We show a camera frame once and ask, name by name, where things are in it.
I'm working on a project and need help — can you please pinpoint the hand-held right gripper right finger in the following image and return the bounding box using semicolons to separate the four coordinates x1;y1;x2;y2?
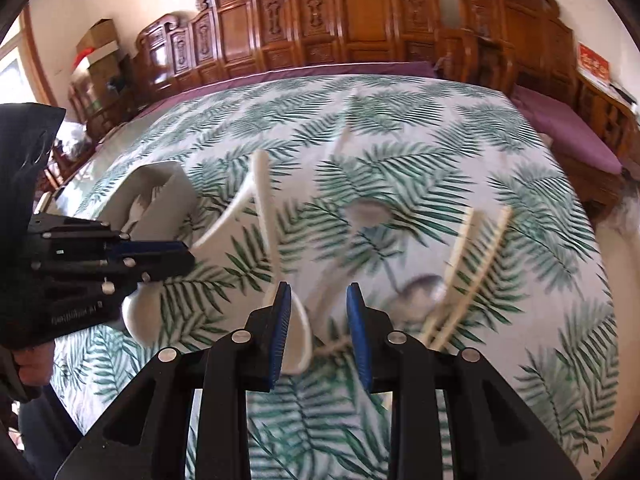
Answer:
346;282;584;480

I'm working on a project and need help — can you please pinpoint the carved wooden armchair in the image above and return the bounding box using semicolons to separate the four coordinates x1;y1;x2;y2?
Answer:
435;0;640;217

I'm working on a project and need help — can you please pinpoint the wooden side table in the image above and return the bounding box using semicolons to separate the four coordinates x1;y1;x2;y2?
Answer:
575;75;640;161

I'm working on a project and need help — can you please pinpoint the large metal spoon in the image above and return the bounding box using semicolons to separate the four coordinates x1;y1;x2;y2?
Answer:
392;272;453;329

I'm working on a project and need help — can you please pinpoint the grey plastic bag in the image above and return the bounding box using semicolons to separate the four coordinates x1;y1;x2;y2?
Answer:
606;180;640;233

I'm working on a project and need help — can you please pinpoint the white ceramic spoon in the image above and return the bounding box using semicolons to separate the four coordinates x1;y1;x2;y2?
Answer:
250;150;316;377
121;187;259;357

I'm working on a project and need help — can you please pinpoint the person's left forearm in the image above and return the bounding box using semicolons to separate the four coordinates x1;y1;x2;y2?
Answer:
0;102;67;281

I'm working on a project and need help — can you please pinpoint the carved wooden sofa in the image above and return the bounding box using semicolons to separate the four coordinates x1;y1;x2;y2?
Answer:
131;0;447;107

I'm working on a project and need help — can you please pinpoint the white fork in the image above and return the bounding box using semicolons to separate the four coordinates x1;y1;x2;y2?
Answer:
125;185;167;234

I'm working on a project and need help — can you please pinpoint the grey rectangular container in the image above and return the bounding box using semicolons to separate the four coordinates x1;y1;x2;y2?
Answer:
102;161;201;256

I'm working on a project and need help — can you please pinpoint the purple armchair cushion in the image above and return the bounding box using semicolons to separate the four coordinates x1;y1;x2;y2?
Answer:
512;85;624;177

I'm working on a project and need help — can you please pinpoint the person's dark clothing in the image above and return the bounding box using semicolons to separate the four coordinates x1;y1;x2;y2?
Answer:
0;385;87;463

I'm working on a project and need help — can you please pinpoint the wooden door frame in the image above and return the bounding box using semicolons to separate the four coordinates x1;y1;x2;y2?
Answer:
19;7;57;107

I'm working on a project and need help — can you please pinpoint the person's left hand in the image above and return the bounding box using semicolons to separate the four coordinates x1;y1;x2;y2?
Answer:
12;344;55;402

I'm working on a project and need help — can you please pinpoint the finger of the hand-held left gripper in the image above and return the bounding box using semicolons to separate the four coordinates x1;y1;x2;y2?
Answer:
102;240;190;262
102;252;197;295

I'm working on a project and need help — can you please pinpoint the brown cardboard box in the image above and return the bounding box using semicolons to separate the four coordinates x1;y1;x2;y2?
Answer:
75;19;119;55

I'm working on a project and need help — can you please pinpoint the dark wooden cabinet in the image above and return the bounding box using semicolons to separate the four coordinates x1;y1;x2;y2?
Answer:
67;60;142;132

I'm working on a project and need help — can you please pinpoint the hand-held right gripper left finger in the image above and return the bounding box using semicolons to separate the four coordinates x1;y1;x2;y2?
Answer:
55;282;293;480

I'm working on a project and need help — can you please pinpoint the leaf-print tablecloth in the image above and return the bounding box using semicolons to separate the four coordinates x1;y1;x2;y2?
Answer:
47;74;617;480

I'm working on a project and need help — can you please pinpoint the long purple sofa cushion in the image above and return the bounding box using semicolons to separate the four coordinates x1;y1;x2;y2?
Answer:
132;61;439;117

